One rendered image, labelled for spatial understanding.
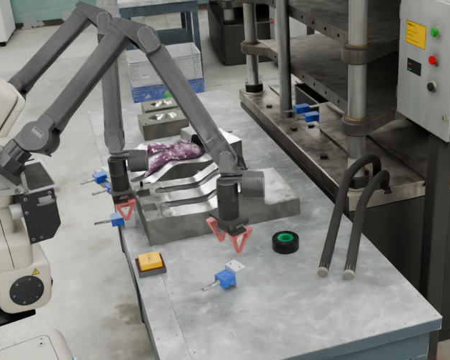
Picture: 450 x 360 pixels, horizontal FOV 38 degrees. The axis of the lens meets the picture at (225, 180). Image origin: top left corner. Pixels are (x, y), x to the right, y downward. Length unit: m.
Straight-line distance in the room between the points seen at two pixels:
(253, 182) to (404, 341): 0.56
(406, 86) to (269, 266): 0.72
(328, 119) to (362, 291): 1.06
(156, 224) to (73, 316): 1.27
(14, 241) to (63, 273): 1.50
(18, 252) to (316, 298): 0.89
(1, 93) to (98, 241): 1.98
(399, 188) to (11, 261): 1.32
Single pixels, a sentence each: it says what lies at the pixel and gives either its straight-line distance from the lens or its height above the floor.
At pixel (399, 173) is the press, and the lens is 2.49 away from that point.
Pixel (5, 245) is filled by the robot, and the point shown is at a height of 0.89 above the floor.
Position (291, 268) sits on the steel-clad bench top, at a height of 0.80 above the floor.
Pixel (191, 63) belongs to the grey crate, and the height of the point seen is 0.35.
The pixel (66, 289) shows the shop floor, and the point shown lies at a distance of 3.42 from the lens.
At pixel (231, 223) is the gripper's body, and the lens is 1.71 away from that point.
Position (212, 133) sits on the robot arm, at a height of 1.23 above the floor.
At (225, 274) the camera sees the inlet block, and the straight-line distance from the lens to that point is 1.83.
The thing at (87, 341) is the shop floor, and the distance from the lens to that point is 3.06.
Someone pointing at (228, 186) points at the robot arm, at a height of 1.12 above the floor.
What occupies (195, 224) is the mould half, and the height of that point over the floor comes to 0.84.
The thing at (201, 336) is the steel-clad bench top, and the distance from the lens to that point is 1.70.
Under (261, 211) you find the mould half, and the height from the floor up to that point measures 0.84.
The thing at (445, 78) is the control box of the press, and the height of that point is 1.26.
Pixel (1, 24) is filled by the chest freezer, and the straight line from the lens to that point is 8.52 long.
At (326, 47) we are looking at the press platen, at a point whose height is 1.04.
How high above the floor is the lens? 1.87
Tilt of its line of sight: 26 degrees down
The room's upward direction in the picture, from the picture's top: 5 degrees counter-clockwise
